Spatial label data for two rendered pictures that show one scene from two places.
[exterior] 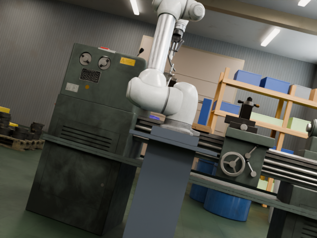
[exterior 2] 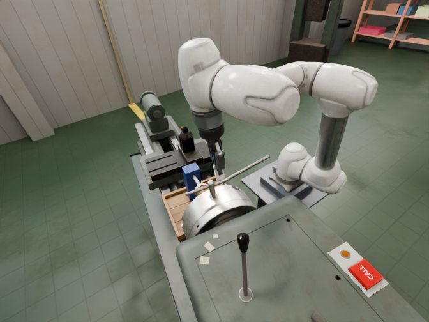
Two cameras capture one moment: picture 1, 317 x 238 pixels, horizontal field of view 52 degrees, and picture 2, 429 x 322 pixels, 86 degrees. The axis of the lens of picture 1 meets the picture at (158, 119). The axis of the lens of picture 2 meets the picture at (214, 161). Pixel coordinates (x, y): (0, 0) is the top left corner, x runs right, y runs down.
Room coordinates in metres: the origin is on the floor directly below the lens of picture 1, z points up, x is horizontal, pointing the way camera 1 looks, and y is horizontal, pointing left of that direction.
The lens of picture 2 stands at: (2.79, 0.49, 1.91)
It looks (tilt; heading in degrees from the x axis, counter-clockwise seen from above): 41 degrees down; 235
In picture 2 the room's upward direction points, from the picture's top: 4 degrees counter-clockwise
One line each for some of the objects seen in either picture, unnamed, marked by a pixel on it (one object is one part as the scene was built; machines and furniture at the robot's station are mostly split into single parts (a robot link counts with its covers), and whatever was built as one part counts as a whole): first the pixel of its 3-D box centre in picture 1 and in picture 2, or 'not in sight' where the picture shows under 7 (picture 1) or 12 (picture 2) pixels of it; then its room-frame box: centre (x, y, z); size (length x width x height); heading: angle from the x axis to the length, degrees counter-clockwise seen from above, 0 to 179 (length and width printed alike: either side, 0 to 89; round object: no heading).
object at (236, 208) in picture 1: (223, 176); not in sight; (4.56, -1.09, 0.44); 1.19 x 0.73 x 0.88; 178
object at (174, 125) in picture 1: (180, 128); (285, 174); (1.78, -0.13, 0.83); 0.22 x 0.18 x 0.06; 86
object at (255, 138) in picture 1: (246, 139); (181, 160); (2.27, -0.64, 0.90); 0.53 x 0.30 x 0.06; 168
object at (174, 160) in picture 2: (241, 130); (180, 159); (2.30, -0.59, 0.95); 0.43 x 0.18 x 0.04; 168
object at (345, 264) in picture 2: (107, 54); (353, 271); (2.32, 0.48, 1.23); 0.13 x 0.08 x 0.06; 78
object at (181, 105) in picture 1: (181, 102); (292, 160); (1.78, -0.10, 0.97); 0.18 x 0.16 x 0.22; 98
